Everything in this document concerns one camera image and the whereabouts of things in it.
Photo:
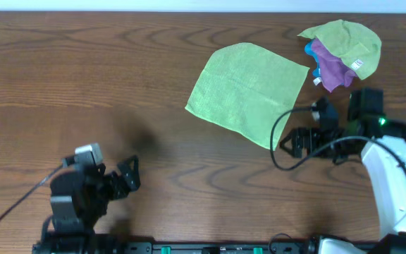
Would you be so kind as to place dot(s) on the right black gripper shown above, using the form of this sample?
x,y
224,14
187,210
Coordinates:
x,y
309,142

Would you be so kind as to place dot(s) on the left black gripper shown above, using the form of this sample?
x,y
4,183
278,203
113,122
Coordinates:
x,y
115,183

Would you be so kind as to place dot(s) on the light green cloth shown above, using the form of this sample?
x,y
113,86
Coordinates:
x,y
247,89

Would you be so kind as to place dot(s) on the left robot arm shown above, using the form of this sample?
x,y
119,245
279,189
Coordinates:
x,y
79,198

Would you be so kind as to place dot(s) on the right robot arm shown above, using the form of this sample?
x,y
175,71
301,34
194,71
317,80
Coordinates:
x,y
380,144

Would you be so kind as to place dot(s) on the purple cloth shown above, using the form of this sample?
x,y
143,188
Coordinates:
x,y
333,72

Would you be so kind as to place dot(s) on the blue cloth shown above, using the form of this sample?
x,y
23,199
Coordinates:
x,y
308,51

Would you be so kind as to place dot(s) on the olive green cloth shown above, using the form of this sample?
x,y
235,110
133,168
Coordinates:
x,y
358,47

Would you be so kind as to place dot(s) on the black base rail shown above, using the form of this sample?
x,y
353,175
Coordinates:
x,y
285,247

